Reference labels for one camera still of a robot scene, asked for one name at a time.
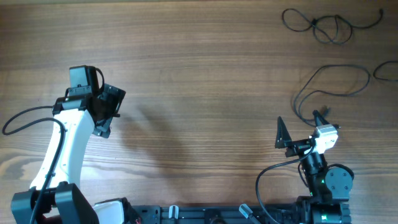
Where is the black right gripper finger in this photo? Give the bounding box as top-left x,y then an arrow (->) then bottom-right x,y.
312,110 -> 329,127
275,116 -> 292,149

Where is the thick black USB cable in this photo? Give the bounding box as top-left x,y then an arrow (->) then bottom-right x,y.
292,64 -> 371,128

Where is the thin black USB cable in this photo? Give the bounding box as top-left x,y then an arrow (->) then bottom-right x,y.
281,7 -> 384,45

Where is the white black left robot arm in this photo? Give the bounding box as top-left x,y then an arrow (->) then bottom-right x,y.
11,65 -> 129,223

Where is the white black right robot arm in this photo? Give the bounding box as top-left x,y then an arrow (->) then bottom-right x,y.
275,110 -> 354,224

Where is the black right camera cable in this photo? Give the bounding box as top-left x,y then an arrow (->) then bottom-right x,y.
255,144 -> 317,224

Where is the black camera cable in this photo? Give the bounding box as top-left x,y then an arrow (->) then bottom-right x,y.
1,105 -> 68,224
255,144 -> 317,224

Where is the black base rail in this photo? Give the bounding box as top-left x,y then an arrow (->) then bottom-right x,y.
133,203 -> 312,224

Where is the black left camera cable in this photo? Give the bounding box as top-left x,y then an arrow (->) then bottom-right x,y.
1,105 -> 68,224

